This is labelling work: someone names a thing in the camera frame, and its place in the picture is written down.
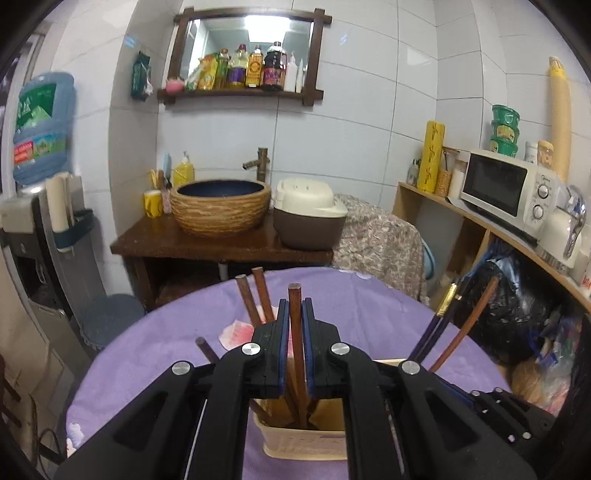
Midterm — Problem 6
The dark wooden washstand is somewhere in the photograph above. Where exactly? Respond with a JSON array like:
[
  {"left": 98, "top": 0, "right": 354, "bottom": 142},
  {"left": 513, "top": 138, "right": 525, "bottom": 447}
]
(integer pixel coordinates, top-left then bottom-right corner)
[{"left": 110, "top": 215, "right": 334, "bottom": 315}]

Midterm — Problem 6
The dark green hanging packet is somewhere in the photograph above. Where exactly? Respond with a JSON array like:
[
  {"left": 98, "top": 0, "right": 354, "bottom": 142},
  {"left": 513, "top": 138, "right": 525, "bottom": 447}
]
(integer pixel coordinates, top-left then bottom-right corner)
[{"left": 130, "top": 51, "right": 153, "bottom": 103}]

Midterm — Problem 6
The blue water jug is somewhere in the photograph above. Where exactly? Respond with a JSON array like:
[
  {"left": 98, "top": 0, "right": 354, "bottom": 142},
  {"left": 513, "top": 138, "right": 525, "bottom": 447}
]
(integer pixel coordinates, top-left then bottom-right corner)
[{"left": 11, "top": 71, "right": 77, "bottom": 186}]

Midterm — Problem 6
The bronze bamboo style faucet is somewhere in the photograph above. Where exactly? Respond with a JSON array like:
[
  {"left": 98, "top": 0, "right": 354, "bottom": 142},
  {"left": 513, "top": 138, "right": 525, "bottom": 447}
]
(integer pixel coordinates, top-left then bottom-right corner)
[{"left": 242, "top": 147, "right": 270, "bottom": 184}]

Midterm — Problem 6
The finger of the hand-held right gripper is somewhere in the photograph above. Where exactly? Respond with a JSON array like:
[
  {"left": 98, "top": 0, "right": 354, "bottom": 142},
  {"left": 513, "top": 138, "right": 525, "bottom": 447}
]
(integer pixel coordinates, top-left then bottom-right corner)
[{"left": 431, "top": 376, "right": 558, "bottom": 463}]

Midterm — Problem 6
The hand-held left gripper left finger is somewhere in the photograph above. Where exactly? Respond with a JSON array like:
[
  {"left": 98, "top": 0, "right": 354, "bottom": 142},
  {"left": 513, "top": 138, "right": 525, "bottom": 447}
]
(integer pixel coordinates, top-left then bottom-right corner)
[{"left": 55, "top": 298, "right": 291, "bottom": 480}]

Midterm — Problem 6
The small yellow oil bottle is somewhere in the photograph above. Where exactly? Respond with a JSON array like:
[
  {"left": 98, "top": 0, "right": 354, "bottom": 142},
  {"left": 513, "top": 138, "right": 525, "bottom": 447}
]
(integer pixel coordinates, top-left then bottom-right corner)
[{"left": 216, "top": 48, "right": 230, "bottom": 90}]

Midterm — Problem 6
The woven pattern wash basin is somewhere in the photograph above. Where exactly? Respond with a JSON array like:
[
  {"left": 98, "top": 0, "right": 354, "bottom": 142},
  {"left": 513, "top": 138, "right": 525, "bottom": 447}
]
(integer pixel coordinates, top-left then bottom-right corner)
[{"left": 170, "top": 179, "right": 273, "bottom": 239}]

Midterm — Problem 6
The dark soy sauce bottle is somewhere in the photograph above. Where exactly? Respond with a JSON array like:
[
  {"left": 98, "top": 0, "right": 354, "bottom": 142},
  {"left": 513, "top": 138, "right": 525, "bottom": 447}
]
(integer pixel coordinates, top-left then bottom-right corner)
[{"left": 262, "top": 41, "right": 285, "bottom": 91}]

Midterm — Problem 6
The cream perforated utensil holder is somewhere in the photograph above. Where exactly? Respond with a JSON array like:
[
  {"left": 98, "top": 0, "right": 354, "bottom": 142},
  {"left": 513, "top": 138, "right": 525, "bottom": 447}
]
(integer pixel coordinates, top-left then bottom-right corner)
[{"left": 250, "top": 357, "right": 408, "bottom": 462}]

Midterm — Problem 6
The brown and cream rice cooker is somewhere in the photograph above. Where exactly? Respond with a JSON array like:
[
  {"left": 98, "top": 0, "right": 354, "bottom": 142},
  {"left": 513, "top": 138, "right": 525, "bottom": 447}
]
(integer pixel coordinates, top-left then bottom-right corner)
[{"left": 272, "top": 178, "right": 348, "bottom": 253}]

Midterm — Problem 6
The wooden framed mirror shelf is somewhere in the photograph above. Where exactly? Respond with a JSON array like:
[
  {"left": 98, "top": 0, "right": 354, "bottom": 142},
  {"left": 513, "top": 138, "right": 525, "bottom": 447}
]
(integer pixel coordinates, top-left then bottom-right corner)
[{"left": 157, "top": 7, "right": 334, "bottom": 107}]

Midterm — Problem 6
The light blue plastic basin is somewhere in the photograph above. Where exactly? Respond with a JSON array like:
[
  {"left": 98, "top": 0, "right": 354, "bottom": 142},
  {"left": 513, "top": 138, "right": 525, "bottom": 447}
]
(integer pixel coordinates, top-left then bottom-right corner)
[{"left": 420, "top": 237, "right": 437, "bottom": 283}]

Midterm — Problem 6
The amber sauce bottle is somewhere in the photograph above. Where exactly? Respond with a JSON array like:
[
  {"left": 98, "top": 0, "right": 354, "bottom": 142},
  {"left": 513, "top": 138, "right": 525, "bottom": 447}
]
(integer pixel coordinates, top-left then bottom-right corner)
[{"left": 246, "top": 45, "right": 264, "bottom": 89}]

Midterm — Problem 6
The white electric kettle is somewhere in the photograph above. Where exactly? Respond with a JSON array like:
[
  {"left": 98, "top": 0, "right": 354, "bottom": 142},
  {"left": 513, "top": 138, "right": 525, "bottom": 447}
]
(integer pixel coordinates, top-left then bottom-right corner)
[{"left": 538, "top": 185, "right": 588, "bottom": 274}]

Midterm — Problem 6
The yellow soap pump bottle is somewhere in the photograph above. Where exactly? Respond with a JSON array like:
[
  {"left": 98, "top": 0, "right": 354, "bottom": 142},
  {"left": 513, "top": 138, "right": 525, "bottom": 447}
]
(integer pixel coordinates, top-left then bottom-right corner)
[{"left": 173, "top": 151, "right": 196, "bottom": 188}]

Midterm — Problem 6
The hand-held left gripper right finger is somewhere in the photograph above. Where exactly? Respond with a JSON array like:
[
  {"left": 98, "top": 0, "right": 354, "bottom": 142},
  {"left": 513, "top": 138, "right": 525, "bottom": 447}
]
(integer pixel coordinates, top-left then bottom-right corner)
[{"left": 302, "top": 298, "right": 539, "bottom": 480}]

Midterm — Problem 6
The black cable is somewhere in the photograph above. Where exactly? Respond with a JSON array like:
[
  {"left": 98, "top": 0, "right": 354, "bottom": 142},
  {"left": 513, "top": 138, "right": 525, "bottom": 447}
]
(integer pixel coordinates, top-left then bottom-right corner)
[{"left": 34, "top": 427, "right": 68, "bottom": 463}]

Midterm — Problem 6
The black chopstick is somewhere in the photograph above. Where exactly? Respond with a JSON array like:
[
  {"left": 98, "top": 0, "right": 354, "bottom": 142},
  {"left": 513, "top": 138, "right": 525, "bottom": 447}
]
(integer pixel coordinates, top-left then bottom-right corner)
[
  {"left": 408, "top": 282, "right": 467, "bottom": 363},
  {"left": 416, "top": 277, "right": 477, "bottom": 364}
]

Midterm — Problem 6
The black plastic bag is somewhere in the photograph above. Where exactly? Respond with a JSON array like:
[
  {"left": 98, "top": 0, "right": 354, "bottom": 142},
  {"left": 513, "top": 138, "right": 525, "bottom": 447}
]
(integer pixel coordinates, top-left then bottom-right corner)
[{"left": 450, "top": 251, "right": 560, "bottom": 366}]

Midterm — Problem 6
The purple floral tablecloth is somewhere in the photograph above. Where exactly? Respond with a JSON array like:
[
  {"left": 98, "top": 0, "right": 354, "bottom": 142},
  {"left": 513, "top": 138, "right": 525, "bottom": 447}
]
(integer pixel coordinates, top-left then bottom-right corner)
[{"left": 65, "top": 267, "right": 514, "bottom": 480}]

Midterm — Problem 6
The light wooden shelf unit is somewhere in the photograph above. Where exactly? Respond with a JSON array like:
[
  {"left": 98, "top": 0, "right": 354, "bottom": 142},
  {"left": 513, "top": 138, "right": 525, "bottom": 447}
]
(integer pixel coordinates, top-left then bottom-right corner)
[{"left": 392, "top": 181, "right": 591, "bottom": 320}]

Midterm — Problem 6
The brown wooden chopstick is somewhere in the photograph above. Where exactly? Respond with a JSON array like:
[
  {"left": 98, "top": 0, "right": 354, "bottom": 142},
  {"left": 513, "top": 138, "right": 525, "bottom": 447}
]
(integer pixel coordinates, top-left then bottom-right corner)
[
  {"left": 252, "top": 267, "right": 277, "bottom": 324},
  {"left": 288, "top": 283, "right": 310, "bottom": 431},
  {"left": 429, "top": 275, "right": 501, "bottom": 373},
  {"left": 195, "top": 337, "right": 221, "bottom": 366},
  {"left": 235, "top": 274, "right": 264, "bottom": 326}
]

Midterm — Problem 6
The glass jar with lid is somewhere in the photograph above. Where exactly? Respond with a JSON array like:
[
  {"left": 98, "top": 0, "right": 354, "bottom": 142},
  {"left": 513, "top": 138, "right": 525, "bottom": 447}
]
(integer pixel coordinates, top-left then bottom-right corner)
[{"left": 436, "top": 148, "right": 458, "bottom": 199}]

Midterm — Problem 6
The white microwave oven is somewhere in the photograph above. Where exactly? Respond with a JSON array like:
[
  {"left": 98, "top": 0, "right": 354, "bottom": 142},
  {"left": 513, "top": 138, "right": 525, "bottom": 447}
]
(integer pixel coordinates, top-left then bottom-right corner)
[{"left": 460, "top": 148, "right": 562, "bottom": 241}]

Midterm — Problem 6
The floral patterned cloth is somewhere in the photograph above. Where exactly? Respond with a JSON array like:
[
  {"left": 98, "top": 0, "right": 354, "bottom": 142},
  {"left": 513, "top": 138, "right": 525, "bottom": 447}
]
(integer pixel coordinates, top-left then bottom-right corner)
[{"left": 332, "top": 194, "right": 428, "bottom": 306}]

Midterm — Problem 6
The grey water dispenser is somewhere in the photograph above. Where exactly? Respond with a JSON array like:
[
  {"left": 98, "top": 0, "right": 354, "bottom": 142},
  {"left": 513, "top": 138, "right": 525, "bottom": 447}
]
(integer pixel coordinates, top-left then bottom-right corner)
[{"left": 0, "top": 185, "right": 110, "bottom": 366}]

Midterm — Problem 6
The purple label oil bottle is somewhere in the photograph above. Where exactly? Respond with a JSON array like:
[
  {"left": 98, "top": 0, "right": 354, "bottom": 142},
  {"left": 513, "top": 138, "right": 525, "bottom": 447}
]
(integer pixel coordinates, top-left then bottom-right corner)
[{"left": 228, "top": 44, "right": 248, "bottom": 89}]

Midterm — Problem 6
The yellow wrapped roll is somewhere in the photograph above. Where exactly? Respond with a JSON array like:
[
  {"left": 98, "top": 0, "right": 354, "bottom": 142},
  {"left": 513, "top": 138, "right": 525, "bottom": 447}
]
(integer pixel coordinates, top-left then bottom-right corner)
[{"left": 418, "top": 121, "right": 448, "bottom": 194}]

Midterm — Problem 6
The teal cup holder bracket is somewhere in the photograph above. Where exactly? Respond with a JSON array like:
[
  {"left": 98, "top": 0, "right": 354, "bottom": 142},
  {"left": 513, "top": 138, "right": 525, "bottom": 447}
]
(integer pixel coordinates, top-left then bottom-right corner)
[{"left": 55, "top": 209, "right": 96, "bottom": 248}]

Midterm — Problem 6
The yellow seasoning packet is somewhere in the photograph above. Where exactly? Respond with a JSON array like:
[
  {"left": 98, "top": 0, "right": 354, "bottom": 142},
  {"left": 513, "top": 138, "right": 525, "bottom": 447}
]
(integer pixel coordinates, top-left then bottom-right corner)
[{"left": 196, "top": 54, "right": 218, "bottom": 91}]

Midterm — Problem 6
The grey round stool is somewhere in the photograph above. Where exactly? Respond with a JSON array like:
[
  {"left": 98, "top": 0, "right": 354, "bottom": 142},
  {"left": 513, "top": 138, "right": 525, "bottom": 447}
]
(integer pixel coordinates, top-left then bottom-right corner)
[{"left": 81, "top": 294, "right": 147, "bottom": 352}]

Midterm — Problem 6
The white paper cup tube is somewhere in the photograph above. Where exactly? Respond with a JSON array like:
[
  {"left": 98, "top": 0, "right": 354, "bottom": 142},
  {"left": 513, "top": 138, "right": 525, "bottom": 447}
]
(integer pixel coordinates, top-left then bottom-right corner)
[{"left": 45, "top": 173, "right": 75, "bottom": 253}]

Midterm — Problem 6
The yellow cup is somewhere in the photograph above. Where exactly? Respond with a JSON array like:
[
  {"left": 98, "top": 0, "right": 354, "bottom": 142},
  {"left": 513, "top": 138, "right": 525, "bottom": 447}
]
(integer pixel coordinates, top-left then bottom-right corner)
[{"left": 143, "top": 188, "right": 163, "bottom": 219}]

